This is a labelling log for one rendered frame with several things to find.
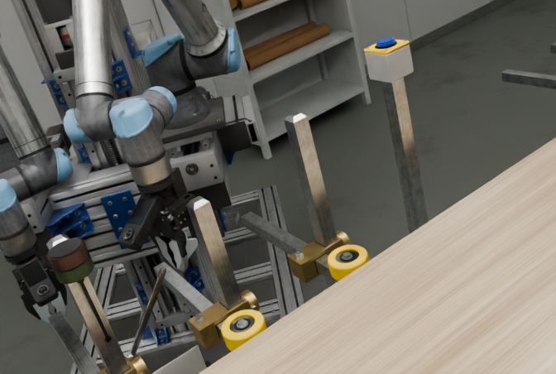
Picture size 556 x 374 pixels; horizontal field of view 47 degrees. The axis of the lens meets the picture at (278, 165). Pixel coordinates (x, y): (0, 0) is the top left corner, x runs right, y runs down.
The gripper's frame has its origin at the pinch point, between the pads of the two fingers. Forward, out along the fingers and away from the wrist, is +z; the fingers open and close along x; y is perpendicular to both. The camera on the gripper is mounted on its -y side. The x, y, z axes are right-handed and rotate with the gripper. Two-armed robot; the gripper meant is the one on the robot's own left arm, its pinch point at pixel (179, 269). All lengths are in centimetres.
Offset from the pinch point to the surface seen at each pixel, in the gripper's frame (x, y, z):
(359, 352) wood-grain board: -43.3, -4.0, 4.3
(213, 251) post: -10.8, 1.2, -5.6
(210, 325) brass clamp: -9.5, -4.5, 8.3
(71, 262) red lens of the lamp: -8.0, -24.1, -20.4
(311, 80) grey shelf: 172, 286, 78
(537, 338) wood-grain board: -67, 8, 4
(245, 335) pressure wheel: -22.8, -8.1, 3.7
